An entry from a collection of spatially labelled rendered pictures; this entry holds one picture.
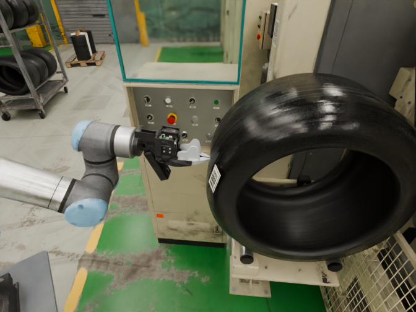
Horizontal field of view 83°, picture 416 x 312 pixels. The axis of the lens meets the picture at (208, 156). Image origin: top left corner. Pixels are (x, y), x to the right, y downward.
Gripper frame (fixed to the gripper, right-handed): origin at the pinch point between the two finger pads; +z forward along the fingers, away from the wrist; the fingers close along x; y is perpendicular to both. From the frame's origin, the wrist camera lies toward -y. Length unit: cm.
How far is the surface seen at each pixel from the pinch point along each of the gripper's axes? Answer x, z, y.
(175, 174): 51, -17, -52
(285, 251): -11.0, 28.2, -21.6
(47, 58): 335, -291, -90
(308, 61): 26.5, 27.6, 24.9
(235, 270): -10.5, 15.7, -37.0
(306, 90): -1.4, 20.2, 24.3
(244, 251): -8.5, 17.2, -28.6
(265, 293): 21, 51, -116
